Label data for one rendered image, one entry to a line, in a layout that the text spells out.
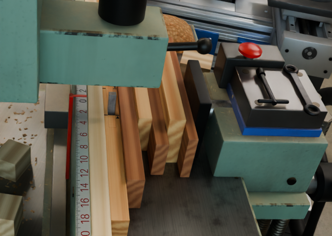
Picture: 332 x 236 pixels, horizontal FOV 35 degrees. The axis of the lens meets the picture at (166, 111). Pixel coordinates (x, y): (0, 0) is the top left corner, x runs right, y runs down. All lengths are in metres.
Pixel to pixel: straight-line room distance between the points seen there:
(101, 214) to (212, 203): 0.15
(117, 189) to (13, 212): 0.16
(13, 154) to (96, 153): 0.19
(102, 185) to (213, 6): 0.92
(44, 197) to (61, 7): 0.27
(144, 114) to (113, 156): 0.07
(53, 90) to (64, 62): 0.26
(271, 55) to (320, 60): 0.60
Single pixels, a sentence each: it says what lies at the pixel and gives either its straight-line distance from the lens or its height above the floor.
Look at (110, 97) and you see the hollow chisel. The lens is 0.65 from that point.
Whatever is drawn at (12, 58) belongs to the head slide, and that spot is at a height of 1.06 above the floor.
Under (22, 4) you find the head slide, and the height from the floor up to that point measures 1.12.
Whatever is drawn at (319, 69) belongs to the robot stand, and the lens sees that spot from 1.32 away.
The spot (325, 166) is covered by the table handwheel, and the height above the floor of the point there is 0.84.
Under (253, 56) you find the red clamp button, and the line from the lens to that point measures 0.67.
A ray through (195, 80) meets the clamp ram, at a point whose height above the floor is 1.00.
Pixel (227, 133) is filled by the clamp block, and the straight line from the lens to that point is 0.64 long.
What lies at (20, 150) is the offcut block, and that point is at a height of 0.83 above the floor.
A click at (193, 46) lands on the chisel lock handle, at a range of 0.62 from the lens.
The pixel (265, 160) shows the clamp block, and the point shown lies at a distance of 0.66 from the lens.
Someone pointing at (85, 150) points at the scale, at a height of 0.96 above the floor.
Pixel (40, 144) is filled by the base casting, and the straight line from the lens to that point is 0.82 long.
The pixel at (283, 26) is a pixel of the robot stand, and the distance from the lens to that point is 1.34.
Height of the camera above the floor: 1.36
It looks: 39 degrees down
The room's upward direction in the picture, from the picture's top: 11 degrees clockwise
